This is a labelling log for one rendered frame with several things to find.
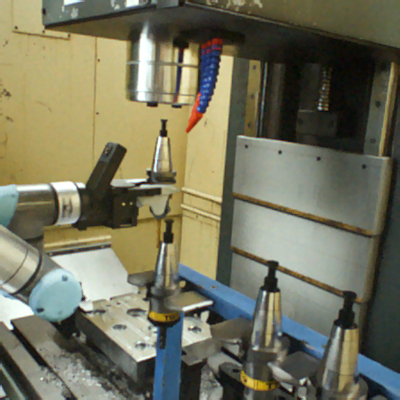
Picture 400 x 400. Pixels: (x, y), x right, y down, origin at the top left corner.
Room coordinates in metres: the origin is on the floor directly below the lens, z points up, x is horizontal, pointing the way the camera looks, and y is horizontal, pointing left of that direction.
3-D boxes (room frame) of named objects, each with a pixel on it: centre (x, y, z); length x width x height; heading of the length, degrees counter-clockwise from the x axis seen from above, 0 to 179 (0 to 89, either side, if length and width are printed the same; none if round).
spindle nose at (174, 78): (0.99, 0.09, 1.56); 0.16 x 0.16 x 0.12
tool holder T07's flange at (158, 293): (0.74, 0.05, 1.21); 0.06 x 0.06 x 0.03
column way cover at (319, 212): (1.27, -0.26, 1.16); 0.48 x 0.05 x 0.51; 39
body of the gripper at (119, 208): (0.91, 0.19, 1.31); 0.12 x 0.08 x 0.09; 129
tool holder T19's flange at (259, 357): (0.57, -0.09, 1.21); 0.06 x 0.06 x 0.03
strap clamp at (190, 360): (0.92, 0.03, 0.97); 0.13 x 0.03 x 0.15; 39
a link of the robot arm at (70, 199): (0.85, 0.25, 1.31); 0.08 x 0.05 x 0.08; 39
